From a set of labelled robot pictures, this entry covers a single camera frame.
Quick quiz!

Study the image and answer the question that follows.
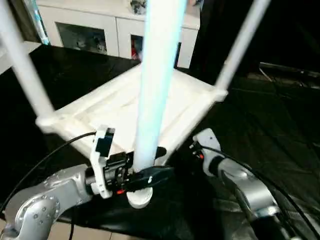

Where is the black work mat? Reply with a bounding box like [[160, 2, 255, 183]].
[[0, 44, 320, 240]]

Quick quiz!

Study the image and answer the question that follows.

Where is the black metal bar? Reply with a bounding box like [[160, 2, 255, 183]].
[[259, 62, 320, 77]]

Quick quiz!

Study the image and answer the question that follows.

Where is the white glass-door cabinet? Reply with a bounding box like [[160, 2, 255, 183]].
[[37, 0, 201, 70]]

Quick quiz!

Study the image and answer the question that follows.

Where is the dark object on cabinet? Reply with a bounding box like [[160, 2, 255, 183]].
[[129, 0, 148, 15]]

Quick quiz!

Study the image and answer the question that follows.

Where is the grey curtain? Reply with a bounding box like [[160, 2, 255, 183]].
[[10, 0, 51, 47]]

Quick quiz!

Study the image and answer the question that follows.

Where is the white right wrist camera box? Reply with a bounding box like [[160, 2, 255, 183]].
[[192, 128, 220, 157]]

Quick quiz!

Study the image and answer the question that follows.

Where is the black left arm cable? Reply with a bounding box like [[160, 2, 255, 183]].
[[0, 131, 99, 217]]

